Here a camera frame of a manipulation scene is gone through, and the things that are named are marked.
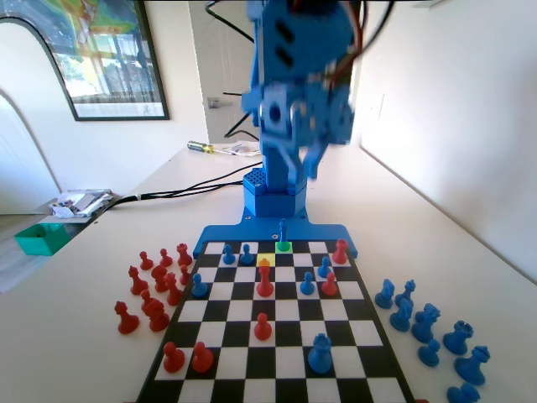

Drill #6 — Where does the blue knight chess piece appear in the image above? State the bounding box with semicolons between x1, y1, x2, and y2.
373;278;397;309
410;302;442;343

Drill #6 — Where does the blue rook chess piece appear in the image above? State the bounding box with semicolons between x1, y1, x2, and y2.
307;332;335;375
441;320;476;356

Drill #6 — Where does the red servo wire bundle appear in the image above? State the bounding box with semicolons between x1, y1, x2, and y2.
322;24;366;87

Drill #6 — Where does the red rook chess piece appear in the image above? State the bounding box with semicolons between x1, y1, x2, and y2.
331;238;351;266
175;242;194;267

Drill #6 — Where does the silver door handle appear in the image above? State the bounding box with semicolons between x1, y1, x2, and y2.
206;90;253;110

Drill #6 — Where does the pile of papers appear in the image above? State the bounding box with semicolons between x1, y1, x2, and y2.
48;189;115;219

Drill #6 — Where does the red piece board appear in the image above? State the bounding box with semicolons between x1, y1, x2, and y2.
256;258;275;299

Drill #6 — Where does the green plastic bin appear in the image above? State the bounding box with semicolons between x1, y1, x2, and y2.
13;222;70;257

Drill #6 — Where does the black framed poster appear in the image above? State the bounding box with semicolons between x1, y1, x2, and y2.
52;0;171;122

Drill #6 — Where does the yellow handled screwdriver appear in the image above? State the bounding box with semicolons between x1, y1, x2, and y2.
186;140;237;157

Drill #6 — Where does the white paper leaflet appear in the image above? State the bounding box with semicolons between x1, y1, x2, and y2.
220;141;262;158

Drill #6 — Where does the white arched panel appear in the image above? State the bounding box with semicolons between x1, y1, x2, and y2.
0;14;81;215

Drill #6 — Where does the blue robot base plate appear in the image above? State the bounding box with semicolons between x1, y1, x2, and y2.
192;204;361;259

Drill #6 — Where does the black and white chessboard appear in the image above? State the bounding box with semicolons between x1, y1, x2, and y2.
134;238;416;403

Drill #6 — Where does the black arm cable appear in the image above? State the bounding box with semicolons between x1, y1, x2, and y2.
204;0;257;43

